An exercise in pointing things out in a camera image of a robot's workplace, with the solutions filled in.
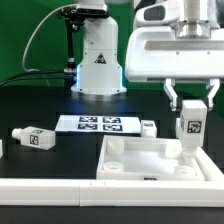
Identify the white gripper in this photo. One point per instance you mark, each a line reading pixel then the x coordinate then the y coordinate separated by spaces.
pixel 155 54

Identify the white square tabletop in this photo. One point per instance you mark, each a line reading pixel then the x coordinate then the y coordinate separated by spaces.
pixel 137 158

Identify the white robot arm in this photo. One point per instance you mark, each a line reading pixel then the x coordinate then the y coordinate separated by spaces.
pixel 188 18

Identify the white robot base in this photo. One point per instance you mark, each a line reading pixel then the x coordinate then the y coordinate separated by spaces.
pixel 99 75

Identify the white marker sheet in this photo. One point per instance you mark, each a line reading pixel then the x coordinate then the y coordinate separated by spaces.
pixel 104 124

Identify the white L-shaped fence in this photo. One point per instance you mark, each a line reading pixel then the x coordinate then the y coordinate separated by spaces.
pixel 64 176

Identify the white part left edge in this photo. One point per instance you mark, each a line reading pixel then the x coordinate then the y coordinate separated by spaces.
pixel 1 148

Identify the black camera on stand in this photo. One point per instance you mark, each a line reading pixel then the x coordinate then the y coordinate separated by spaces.
pixel 75 17

